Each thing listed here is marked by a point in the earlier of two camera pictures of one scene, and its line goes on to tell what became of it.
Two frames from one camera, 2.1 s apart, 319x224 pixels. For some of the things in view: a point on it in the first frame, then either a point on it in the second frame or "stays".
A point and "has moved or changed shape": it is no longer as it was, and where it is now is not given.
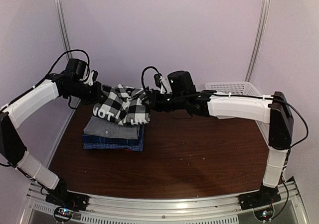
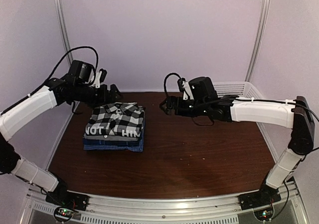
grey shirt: (99, 127) to (113, 138)
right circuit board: (264, 213) stays
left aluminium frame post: (58, 0) stays
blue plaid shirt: (139, 147) stays
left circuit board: (63, 214) stays
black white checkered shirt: (123, 105) has moved or changed shape
